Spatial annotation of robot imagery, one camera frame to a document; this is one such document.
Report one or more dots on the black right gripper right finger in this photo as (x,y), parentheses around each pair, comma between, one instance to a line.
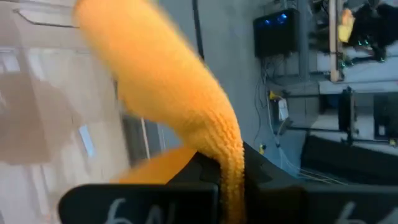
(311,205)

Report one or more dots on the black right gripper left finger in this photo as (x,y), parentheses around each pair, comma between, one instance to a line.
(140,202)

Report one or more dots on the orange microfiber towel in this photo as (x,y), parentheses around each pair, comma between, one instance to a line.
(155,71)

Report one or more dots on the background black robot arm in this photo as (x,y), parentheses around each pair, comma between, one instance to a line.
(373,28)

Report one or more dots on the white power adapter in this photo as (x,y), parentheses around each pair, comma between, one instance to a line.
(283,109)

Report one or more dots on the black control box blue lights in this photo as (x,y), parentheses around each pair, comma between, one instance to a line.
(276,34)

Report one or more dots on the yellow cloth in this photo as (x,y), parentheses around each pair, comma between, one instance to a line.
(345,31)

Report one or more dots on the wooden post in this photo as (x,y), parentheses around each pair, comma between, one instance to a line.
(333,46)

